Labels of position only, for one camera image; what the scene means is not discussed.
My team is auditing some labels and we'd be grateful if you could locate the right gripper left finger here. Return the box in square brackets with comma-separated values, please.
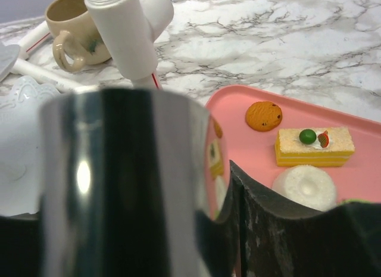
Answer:
[1, 213, 41, 276]

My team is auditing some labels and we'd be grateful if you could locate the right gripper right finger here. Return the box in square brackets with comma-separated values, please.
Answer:
[230, 163, 380, 276]

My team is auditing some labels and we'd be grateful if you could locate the white tiered serving stand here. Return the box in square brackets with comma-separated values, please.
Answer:
[1, 76, 60, 217]

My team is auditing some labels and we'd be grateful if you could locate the white sugared pastry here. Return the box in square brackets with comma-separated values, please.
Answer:
[271, 165, 338, 211]

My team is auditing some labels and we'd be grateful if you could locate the yellow sponge cake slice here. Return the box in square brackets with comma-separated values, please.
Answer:
[274, 127, 355, 167]

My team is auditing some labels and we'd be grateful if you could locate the orange cookie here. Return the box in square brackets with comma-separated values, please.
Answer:
[245, 101, 283, 132]

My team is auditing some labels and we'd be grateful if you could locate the beige ceramic cup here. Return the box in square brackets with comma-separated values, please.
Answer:
[45, 0, 111, 73]

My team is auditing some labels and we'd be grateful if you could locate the white pvc frame middle pole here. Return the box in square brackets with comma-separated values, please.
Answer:
[1, 18, 82, 92]

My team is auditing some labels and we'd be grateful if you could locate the white pvc frame pole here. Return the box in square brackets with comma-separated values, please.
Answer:
[1, 18, 82, 92]
[85, 0, 174, 89]

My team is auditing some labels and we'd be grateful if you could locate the white pvc frame right pole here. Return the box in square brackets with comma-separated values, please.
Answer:
[85, 0, 174, 89]

